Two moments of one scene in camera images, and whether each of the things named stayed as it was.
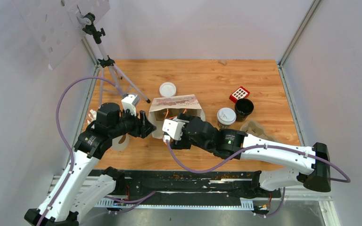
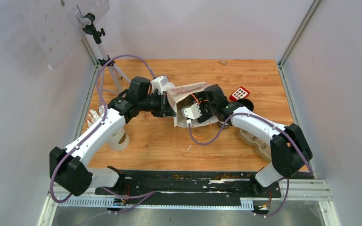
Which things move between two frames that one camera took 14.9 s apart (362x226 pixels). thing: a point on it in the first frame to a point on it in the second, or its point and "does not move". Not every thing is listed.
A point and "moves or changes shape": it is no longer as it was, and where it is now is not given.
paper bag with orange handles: (165, 108) moves or changes shape
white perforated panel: (55, 26) does not move
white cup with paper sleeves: (119, 143) does not move
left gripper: (139, 130) to (169, 112)
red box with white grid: (239, 93) does not move
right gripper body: (185, 142) to (206, 110)
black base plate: (201, 184) does not move
